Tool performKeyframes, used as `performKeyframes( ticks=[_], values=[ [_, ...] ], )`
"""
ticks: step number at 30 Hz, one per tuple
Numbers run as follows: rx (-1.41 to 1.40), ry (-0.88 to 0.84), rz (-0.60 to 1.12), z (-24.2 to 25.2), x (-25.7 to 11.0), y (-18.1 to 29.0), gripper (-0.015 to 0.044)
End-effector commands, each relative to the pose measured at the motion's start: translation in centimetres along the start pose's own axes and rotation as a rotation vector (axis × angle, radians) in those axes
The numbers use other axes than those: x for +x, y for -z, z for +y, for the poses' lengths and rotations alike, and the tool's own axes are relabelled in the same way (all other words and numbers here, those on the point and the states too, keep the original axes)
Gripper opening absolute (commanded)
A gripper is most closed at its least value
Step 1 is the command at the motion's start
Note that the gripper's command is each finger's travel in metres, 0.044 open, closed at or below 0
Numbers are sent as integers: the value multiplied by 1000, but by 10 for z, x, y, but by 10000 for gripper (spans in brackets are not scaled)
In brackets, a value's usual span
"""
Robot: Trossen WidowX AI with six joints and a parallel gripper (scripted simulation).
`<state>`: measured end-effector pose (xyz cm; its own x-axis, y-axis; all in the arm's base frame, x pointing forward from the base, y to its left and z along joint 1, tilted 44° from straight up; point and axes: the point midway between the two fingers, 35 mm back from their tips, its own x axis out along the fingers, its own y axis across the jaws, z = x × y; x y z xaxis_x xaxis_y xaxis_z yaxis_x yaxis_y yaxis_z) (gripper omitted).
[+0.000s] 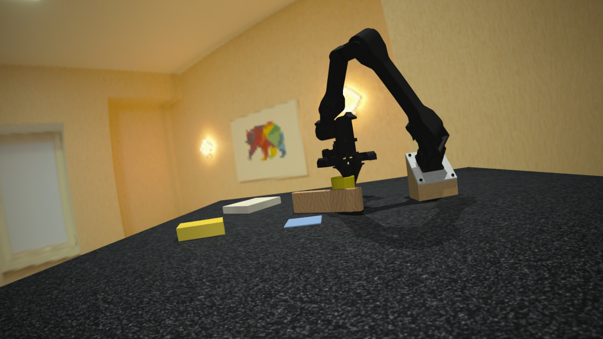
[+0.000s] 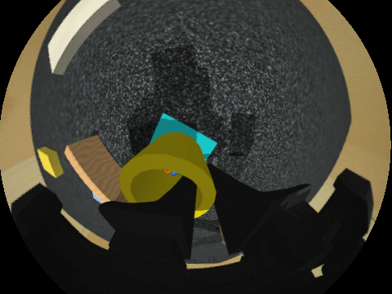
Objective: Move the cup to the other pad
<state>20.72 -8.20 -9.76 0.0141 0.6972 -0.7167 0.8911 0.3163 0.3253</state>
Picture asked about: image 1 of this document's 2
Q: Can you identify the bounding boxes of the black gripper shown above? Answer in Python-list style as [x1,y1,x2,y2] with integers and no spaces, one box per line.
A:
[317,135,377,183]

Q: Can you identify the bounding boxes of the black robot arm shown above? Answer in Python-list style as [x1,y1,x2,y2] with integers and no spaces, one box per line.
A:
[315,28,449,173]

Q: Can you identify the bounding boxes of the yellow cup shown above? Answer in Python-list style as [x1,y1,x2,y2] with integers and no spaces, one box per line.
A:
[331,175,355,189]

